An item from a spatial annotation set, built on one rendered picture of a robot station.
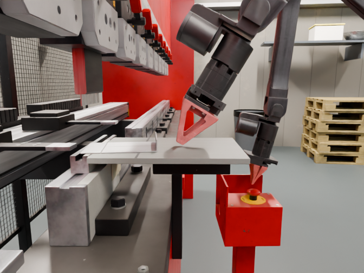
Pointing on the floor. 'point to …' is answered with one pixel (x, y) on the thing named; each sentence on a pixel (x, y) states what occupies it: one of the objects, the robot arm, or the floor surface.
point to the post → (7, 59)
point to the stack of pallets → (333, 130)
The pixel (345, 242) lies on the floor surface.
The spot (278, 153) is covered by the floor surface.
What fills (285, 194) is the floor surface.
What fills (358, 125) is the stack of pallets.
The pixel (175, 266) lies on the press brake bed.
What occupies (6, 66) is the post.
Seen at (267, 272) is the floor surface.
